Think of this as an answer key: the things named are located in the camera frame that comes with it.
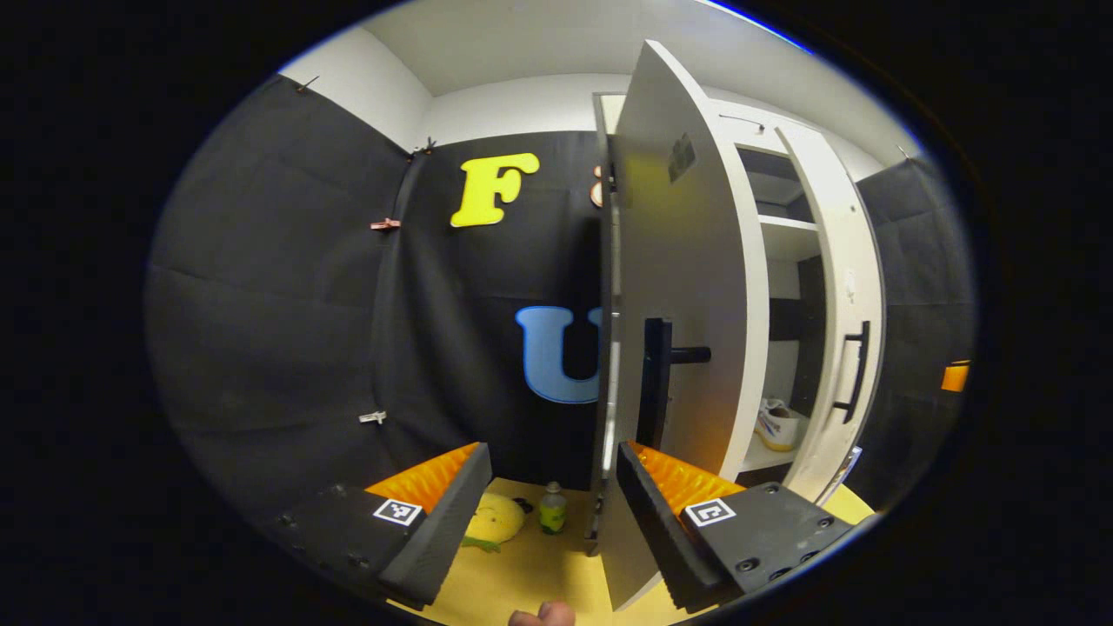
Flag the black door handle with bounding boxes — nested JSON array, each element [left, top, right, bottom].
[[637, 317, 712, 450], [833, 320, 871, 425]]

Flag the white cabinet door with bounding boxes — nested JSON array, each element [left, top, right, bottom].
[[598, 39, 770, 612], [774, 122, 888, 507]]

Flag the yellow plush toy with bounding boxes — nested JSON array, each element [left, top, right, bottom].
[[461, 492, 527, 553]]

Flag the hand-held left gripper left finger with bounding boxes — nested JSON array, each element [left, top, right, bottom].
[[261, 442, 493, 609]]

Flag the white shoe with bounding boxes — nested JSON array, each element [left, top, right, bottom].
[[754, 397, 811, 453]]

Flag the white shoe cabinet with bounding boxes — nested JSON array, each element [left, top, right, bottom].
[[594, 91, 862, 488]]

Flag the green bottle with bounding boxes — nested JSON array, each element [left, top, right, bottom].
[[539, 481, 568, 535]]

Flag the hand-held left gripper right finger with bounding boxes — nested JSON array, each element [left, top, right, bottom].
[[616, 439, 857, 614]]

